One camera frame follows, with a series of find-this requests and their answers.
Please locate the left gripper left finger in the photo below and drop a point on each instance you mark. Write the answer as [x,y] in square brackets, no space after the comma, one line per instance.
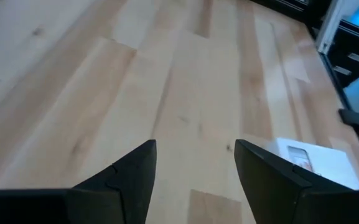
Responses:
[104,199]

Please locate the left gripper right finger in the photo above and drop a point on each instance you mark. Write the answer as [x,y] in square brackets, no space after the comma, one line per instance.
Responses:
[291,199]

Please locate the white playing card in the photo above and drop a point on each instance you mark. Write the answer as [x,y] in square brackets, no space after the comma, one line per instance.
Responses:
[328,161]

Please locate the black table clamp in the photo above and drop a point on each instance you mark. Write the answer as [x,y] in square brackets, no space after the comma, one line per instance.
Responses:
[358,123]

